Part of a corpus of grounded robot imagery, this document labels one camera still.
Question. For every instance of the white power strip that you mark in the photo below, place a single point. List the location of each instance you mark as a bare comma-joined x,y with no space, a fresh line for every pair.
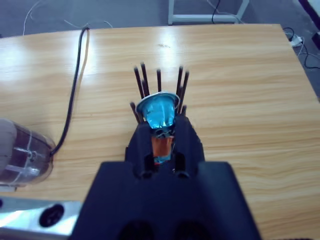
297,41

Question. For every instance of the orange coffee capsule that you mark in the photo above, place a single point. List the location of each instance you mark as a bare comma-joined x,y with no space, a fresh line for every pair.
162,147

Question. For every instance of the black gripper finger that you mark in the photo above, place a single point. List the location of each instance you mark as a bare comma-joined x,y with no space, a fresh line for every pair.
187,145
140,147

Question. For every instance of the red coffee capsule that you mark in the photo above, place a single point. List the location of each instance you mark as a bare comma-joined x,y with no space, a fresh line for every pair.
158,164

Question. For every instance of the white metal frame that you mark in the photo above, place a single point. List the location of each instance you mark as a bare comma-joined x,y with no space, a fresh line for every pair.
200,18

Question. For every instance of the black capsule holder stand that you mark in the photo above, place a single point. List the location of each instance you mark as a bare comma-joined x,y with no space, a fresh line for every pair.
159,80

